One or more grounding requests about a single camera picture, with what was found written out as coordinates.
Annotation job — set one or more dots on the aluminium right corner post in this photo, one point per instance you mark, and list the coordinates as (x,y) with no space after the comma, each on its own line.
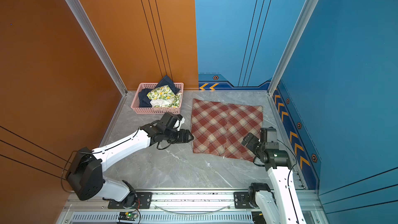
(301,23)

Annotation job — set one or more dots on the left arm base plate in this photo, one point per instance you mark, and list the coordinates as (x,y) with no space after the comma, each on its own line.
(141,201)

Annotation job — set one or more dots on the lemon print skirt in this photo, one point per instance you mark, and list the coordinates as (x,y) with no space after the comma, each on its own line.
(164,97)

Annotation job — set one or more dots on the dark navy skirt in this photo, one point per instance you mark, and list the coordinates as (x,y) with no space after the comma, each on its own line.
(145,102)

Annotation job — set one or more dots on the pink perforated plastic basket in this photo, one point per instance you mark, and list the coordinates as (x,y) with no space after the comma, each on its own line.
(135,106)

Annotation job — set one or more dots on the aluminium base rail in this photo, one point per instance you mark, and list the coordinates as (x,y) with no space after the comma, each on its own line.
(185,207)

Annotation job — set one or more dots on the aluminium left corner post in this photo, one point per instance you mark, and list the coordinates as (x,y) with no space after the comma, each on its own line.
(81,16)

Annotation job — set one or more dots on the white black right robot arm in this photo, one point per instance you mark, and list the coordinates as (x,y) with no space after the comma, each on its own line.
(279,205)

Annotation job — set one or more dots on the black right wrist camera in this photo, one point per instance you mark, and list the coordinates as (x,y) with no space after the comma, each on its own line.
(268,135)

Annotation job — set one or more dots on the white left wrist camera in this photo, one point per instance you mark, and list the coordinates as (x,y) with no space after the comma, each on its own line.
(170,121)

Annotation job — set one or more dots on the green circuit board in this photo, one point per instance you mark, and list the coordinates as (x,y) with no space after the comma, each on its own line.
(128,218)

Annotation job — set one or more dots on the red plaid skirt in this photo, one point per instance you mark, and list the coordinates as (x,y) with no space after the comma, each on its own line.
(218,128)

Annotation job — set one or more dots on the aluminium corner post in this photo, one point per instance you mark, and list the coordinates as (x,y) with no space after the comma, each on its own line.
(301,23)
(81,16)

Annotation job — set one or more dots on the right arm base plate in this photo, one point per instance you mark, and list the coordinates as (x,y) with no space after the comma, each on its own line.
(244,199)

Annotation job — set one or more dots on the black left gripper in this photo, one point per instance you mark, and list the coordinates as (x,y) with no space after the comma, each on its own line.
(184,139)

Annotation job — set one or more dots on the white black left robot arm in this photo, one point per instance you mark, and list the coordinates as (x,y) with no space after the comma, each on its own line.
(86,172)

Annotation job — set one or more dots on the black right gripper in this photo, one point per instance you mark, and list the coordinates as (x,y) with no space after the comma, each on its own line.
(250,144)

